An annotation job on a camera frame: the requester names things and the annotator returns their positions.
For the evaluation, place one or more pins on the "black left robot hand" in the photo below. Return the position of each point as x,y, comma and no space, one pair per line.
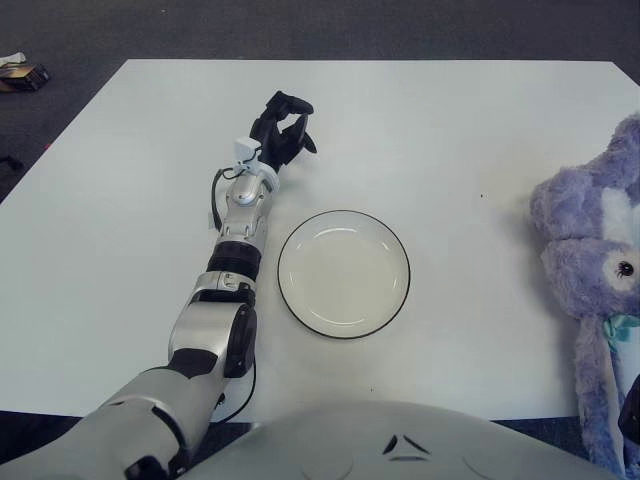
282,142

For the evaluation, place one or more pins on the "purple plush bunny doll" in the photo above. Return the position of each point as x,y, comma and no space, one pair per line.
575,215

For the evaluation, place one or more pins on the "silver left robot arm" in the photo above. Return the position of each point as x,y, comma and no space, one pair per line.
210,330

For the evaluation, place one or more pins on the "white plate with black rim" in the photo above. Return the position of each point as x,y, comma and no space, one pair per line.
345,275

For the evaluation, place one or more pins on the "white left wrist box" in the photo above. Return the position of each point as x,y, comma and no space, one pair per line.
245,149

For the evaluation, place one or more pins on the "black box on floor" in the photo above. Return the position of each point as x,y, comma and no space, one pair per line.
25,77

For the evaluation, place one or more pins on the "white crumpled floor object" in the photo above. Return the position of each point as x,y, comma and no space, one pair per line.
15,56

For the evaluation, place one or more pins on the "silver robot torso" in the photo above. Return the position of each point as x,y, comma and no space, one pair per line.
375,440

